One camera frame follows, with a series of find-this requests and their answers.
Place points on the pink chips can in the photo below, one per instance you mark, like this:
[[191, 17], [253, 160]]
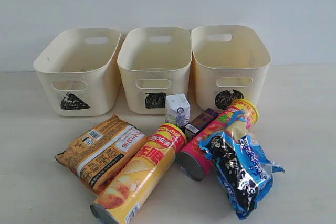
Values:
[[241, 114]]

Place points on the orange snack bag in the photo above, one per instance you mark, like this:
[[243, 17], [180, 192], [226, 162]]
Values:
[[98, 155]]

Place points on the blue cookie bag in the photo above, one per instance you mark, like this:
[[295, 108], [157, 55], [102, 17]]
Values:
[[242, 169]]

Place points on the yellow chips can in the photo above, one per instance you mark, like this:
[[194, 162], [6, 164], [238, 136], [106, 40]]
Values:
[[129, 190]]

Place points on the white blue milk carton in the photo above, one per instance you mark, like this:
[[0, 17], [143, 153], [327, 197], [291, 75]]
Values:
[[177, 110]]

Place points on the cream bin square mark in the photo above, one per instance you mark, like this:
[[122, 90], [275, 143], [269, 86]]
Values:
[[154, 62]]

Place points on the purple drink carton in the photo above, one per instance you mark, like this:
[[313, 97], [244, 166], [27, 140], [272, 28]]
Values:
[[194, 127]]

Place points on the cream bin circle mark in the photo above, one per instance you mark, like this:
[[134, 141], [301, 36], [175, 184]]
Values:
[[230, 62]]

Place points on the cream bin triangle mark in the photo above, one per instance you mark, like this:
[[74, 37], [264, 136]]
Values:
[[79, 73]]

